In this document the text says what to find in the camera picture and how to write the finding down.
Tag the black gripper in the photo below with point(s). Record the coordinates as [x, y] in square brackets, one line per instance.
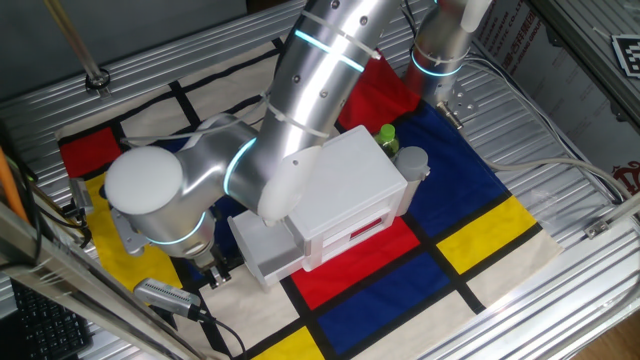
[212, 260]

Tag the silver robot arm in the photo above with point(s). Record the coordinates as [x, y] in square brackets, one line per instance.
[145, 185]

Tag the white drawer cabinet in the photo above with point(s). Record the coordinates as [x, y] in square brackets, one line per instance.
[350, 190]

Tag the colour block tablecloth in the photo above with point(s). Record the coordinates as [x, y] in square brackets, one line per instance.
[380, 300]

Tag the small silver device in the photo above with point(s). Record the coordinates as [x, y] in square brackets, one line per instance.
[81, 196]

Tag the black keyboard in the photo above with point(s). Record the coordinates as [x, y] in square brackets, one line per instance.
[45, 330]

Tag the green tea bottle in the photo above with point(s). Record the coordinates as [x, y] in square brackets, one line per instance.
[386, 135]

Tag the grey lidded white container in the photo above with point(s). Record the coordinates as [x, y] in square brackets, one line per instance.
[411, 162]

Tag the metal rod on stand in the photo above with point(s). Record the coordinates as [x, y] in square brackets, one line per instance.
[75, 42]

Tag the cardboard panel with red print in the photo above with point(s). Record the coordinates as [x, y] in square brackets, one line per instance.
[550, 75]

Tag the black white marker tag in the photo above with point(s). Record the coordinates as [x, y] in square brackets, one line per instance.
[627, 55]

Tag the silver ribbed camera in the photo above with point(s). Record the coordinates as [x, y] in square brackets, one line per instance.
[165, 296]

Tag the aluminium frame beam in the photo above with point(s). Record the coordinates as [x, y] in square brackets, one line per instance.
[30, 260]

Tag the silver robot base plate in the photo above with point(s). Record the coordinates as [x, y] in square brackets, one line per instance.
[460, 100]

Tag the metal bar with bracket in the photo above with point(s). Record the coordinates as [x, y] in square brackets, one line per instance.
[597, 228]

